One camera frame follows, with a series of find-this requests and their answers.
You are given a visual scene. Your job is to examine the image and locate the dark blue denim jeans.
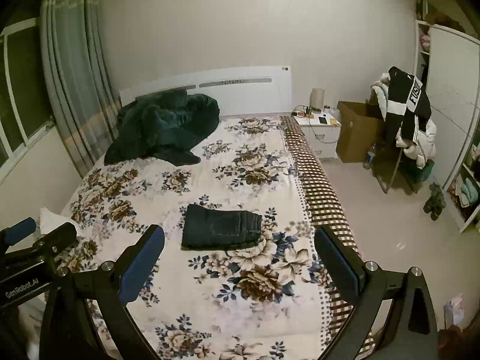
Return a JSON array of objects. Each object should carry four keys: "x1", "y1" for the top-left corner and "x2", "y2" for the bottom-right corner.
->
[{"x1": 181, "y1": 205, "x2": 262, "y2": 251}]

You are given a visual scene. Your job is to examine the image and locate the dark socks on floor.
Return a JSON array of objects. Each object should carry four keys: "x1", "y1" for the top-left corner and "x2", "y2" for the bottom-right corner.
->
[{"x1": 423, "y1": 183, "x2": 446, "y2": 221}]

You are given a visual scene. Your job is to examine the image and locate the floral white bed sheet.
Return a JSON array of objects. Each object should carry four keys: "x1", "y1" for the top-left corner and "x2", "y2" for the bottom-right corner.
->
[{"x1": 18, "y1": 114, "x2": 376, "y2": 360}]

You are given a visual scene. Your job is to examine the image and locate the grey striped curtain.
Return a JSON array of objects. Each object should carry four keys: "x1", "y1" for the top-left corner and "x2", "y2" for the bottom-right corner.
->
[{"x1": 40, "y1": 0, "x2": 120, "y2": 176}]

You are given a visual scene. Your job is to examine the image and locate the dark green blanket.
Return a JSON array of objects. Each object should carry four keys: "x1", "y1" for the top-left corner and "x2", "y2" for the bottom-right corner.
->
[{"x1": 104, "y1": 88, "x2": 220, "y2": 167}]

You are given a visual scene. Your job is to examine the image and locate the white puffer coat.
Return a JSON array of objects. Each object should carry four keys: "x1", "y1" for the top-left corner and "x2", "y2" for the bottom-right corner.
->
[{"x1": 369, "y1": 67, "x2": 437, "y2": 169}]

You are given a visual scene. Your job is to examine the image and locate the brown cardboard box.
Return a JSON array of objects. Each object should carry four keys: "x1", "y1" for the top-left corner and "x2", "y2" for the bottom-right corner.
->
[{"x1": 336, "y1": 102, "x2": 384, "y2": 163}]

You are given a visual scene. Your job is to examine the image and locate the white nightstand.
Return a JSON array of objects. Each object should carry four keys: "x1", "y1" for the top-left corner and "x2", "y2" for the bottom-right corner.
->
[{"x1": 294, "y1": 112, "x2": 341, "y2": 159}]

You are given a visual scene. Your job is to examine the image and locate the black white jacket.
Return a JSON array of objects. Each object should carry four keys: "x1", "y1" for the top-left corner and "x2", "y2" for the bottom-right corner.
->
[{"x1": 384, "y1": 67, "x2": 431, "y2": 144}]

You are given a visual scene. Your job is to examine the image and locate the white bed headboard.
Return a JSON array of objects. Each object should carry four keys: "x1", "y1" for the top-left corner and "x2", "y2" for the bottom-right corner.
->
[{"x1": 120, "y1": 66, "x2": 293, "y2": 116}]

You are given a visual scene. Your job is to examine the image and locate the beige cylinder lamp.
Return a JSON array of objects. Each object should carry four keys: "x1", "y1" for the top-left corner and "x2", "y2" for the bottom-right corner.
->
[{"x1": 309, "y1": 88, "x2": 325, "y2": 111}]

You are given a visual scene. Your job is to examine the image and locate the window with white frame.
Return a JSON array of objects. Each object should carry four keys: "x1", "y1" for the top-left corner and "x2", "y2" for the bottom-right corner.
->
[{"x1": 1, "y1": 18, "x2": 55, "y2": 180}]

